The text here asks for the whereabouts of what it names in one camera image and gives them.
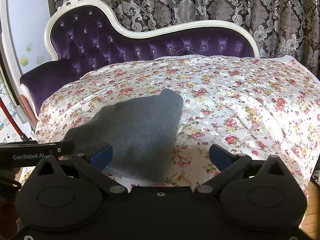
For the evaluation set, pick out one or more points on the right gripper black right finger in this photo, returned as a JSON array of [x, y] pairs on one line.
[[255, 192]]

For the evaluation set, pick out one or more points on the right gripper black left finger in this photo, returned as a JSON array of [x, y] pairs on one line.
[[59, 194]]

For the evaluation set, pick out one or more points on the grey knit garment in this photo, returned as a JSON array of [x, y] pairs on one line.
[[141, 132]]

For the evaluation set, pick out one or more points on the floral bed cover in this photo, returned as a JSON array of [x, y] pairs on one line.
[[258, 107]]

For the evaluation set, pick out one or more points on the purple tufted chaise lounge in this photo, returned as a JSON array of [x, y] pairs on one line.
[[85, 35]]

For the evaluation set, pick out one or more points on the grey damask curtain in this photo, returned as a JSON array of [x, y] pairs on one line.
[[279, 27]]

